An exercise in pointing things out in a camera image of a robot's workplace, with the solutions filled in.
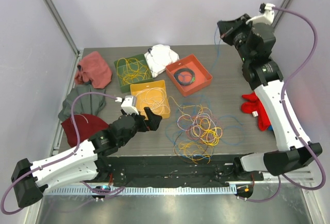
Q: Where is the yellow plastic tray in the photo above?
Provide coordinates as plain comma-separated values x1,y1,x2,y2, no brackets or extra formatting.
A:
130,80,171,119

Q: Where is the left aluminium frame post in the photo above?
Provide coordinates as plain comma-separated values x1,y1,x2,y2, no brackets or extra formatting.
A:
43,0,79,56

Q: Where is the dark red cloth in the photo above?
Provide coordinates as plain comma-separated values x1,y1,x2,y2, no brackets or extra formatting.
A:
61,114,108,148

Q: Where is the grey cloth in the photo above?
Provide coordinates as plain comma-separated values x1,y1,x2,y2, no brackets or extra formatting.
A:
58,85,106,122

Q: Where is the blue thin cable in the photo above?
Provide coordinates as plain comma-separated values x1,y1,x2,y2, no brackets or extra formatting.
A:
164,25,245,162

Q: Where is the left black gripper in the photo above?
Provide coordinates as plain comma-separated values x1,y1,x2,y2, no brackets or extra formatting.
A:
119,107,161,146

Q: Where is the pink cloth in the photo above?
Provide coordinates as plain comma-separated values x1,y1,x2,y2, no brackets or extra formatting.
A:
74,51,112,89

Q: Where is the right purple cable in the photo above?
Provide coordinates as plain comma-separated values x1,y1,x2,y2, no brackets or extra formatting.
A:
244,7,327,202

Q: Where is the black coiled cable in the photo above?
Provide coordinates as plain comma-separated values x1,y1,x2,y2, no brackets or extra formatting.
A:
173,68,197,85

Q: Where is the green plastic tray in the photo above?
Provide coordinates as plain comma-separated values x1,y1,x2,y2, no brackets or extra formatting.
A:
114,54,154,93

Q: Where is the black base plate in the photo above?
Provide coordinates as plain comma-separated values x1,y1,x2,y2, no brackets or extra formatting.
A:
92,154,264,188

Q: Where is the yellow thin cable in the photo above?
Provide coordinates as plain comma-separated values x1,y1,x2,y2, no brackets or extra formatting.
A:
115,58,224,164

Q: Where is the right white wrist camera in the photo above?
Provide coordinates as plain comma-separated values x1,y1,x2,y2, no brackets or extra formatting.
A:
245,3,275,25

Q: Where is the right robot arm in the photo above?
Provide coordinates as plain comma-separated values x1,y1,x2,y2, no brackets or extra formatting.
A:
217,14,322,180

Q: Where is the pink thin cable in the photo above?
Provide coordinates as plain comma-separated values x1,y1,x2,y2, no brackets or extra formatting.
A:
177,110,217,140

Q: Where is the white crumpled cloth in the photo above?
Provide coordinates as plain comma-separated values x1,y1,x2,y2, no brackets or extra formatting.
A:
144,44,179,78

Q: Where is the slotted cable duct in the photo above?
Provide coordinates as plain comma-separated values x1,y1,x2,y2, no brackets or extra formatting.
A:
46,184,237,196

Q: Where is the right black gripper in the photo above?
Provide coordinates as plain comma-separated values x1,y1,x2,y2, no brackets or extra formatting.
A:
218,14,255,63

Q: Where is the orange plastic tray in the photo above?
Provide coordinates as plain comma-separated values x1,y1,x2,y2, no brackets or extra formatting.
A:
166,54,212,97

